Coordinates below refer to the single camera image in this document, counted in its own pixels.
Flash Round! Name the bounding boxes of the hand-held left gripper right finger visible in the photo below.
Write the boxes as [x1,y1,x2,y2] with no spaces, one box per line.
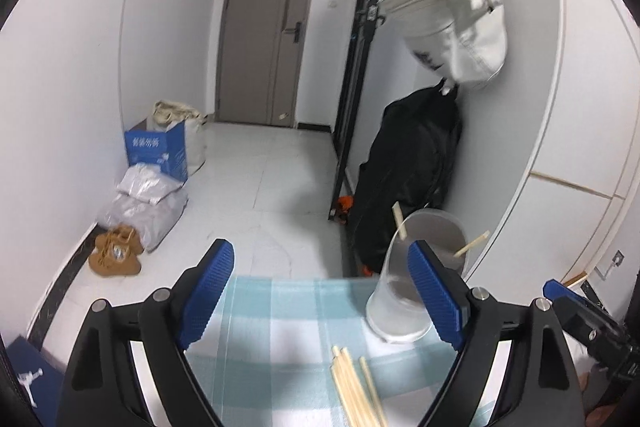
[406,239,586,427]

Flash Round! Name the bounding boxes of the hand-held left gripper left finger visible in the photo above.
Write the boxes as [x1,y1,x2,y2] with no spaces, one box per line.
[59,238,236,427]

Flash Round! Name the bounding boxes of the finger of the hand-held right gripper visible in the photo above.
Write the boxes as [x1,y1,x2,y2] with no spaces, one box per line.
[542,278,608,323]

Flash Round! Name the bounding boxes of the clear plastic utensil cup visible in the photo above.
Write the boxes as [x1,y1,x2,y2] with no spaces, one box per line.
[366,208,469,344]

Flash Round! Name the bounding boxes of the teal checked tablecloth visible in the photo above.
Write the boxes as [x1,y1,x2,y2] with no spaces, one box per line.
[185,276,496,427]

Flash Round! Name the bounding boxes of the large grey plastic bag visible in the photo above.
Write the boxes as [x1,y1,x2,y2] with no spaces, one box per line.
[96,189,188,254]

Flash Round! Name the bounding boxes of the small grey plastic bag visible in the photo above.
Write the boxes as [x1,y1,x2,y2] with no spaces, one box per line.
[117,163,180,206]

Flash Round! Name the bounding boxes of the black backpack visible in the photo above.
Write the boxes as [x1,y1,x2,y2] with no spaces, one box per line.
[346,79,463,278]

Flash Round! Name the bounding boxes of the blue cardboard box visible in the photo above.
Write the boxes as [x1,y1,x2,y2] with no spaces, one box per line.
[124,117,190,182]

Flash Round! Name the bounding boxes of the beige canvas tote bag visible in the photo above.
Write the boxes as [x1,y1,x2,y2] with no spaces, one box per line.
[151,100,207,178]

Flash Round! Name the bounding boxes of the white cabinet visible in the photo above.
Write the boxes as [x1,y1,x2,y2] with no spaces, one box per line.
[460,0,640,303]

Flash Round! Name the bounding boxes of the blue shoe box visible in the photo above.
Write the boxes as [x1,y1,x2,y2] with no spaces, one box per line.
[2,334,66,427]

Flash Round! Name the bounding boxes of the grey-brown door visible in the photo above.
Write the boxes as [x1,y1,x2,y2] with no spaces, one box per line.
[216,0,321,128]

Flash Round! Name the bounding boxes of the black tripod stand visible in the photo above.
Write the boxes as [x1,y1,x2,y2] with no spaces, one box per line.
[327,0,401,223]

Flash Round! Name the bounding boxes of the wall socket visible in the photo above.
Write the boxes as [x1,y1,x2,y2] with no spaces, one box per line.
[595,249,626,280]

